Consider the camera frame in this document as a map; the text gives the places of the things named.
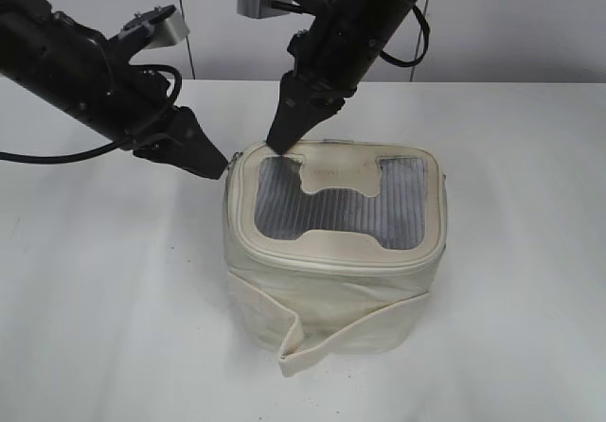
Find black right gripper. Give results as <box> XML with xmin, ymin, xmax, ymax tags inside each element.
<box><xmin>266</xmin><ymin>12</ymin><xmax>383</xmax><ymax>153</ymax></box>

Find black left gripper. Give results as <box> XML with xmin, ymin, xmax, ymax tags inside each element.
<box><xmin>75</xmin><ymin>38</ymin><xmax>228</xmax><ymax>180</ymax></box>

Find cream zippered bag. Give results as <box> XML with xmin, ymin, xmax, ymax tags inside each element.
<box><xmin>223</xmin><ymin>141</ymin><xmax>448</xmax><ymax>377</ymax></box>

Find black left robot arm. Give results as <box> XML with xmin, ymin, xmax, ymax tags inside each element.
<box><xmin>1</xmin><ymin>0</ymin><xmax>228</xmax><ymax>180</ymax></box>

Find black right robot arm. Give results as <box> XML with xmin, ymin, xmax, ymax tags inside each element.
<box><xmin>266</xmin><ymin>0</ymin><xmax>430</xmax><ymax>155</ymax></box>

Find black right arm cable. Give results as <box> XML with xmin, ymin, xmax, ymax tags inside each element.
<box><xmin>381</xmin><ymin>0</ymin><xmax>432</xmax><ymax>69</ymax></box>

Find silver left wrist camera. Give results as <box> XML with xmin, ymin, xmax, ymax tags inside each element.
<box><xmin>117</xmin><ymin>5</ymin><xmax>190</xmax><ymax>49</ymax></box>

